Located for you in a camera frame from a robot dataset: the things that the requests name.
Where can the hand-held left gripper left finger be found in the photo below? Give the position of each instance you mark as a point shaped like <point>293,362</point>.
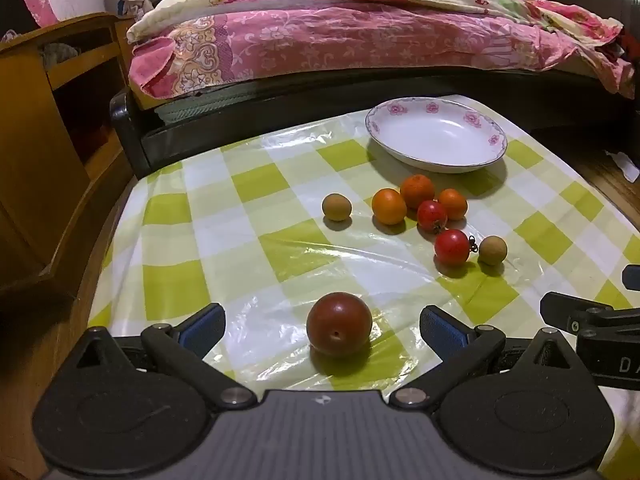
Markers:
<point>202,327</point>

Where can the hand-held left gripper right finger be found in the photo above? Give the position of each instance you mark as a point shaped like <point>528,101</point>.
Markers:
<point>441,327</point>

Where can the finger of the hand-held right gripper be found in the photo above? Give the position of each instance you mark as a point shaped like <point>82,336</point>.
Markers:
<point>632,276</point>
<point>560,307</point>

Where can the red cherry tomato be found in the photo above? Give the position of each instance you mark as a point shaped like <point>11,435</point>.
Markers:
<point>432,215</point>
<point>451,247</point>

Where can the brown longan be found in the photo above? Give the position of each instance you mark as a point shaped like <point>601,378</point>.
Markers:
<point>336,207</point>
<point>492,250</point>

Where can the large dark red tomato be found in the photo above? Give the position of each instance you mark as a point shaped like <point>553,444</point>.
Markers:
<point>339,324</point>

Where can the small orange mandarin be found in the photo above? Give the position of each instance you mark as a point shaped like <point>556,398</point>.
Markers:
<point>454,203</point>

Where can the light orange mandarin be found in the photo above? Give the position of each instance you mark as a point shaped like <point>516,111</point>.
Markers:
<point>389,206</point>

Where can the deep orange mandarin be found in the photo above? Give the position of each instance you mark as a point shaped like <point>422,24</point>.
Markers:
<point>417,190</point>

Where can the white floral rimmed plate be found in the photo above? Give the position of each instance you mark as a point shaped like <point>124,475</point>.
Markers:
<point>436,135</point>

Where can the white paper scrap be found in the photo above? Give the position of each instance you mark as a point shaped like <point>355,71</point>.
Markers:
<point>625,164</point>

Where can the green white checked tablecloth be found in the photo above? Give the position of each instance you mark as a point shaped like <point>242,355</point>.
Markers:
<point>240,210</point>

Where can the wooden cabinet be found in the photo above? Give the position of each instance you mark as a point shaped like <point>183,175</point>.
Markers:
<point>45,160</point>

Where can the grey cloth bundle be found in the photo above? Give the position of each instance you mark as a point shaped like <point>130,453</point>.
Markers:
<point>59,54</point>

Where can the pink floral blanket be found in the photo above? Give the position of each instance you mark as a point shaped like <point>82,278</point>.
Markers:
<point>320,40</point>

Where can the black bed frame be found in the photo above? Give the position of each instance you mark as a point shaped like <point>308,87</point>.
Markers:
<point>150,130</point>

